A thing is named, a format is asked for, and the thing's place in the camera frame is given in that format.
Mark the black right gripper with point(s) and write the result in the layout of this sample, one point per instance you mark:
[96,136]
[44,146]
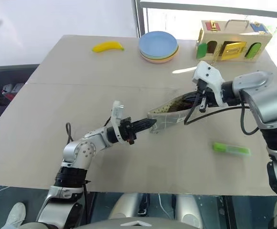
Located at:
[207,99]

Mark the yellow toy banana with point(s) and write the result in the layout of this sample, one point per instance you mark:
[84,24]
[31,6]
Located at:
[107,46]

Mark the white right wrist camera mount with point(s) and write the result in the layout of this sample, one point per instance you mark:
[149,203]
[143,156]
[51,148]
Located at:
[208,74]

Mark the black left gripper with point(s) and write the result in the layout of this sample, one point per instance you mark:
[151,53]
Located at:
[128,132]

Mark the silver robot right thigh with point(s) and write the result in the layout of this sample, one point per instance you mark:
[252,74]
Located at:
[188,207]

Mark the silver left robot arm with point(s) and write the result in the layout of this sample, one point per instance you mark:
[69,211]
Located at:
[81,150]

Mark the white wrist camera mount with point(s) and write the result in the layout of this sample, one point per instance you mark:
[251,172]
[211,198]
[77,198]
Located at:
[118,114]
[208,74]

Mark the grey robot torso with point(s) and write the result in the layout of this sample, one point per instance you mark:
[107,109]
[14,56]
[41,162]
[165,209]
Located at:
[136,224]

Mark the yellow plastic plate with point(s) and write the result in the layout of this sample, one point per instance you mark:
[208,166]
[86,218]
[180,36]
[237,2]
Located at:
[173,55]

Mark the black table leg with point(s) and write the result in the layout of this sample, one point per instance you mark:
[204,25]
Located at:
[228,212]
[91,207]

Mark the silver robot left thigh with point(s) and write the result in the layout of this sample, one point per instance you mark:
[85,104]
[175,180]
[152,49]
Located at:
[126,205]

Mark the green marker pen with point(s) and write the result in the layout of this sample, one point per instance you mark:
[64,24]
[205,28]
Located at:
[231,149]

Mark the blue plastic plate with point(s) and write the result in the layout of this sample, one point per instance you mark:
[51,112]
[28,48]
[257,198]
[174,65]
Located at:
[157,42]

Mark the silver robot thigh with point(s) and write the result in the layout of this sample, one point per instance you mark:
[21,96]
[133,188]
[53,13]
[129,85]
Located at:
[188,207]
[126,205]

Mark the wooden lock toy box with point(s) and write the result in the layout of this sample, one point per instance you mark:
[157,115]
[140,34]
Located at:
[233,35]

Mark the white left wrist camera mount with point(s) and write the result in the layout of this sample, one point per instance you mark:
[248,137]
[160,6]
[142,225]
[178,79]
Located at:
[118,114]

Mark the green plastic plate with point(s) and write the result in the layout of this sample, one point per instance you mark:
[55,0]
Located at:
[175,50]

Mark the pink plastic plate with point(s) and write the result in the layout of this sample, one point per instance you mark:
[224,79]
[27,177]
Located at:
[157,61]

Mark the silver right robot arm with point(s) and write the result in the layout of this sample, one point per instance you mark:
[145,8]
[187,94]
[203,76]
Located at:
[267,95]

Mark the grey checked fabric pouch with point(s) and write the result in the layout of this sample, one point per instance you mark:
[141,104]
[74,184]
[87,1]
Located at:
[167,118]

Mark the grey window frame post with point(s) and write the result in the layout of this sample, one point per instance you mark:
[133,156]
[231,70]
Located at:
[140,19]

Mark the red and white boxes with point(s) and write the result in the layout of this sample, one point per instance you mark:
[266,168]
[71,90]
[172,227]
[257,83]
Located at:
[12,90]

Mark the white shoe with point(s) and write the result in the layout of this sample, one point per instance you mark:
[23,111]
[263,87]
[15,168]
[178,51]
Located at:
[15,214]

